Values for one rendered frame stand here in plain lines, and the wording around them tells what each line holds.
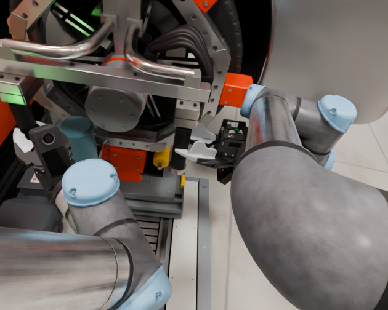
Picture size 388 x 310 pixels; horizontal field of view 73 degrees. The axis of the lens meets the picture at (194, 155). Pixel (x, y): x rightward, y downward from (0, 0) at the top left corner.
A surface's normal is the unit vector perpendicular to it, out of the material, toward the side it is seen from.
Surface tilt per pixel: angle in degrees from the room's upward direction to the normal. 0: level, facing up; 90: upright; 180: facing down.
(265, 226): 66
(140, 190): 0
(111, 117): 90
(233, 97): 90
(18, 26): 90
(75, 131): 0
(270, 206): 57
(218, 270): 0
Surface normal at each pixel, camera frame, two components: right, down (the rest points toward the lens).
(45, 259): 0.86, -0.48
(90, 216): -0.25, -0.44
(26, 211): 0.16, -0.67
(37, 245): 0.70, -0.72
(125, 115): -0.03, 0.73
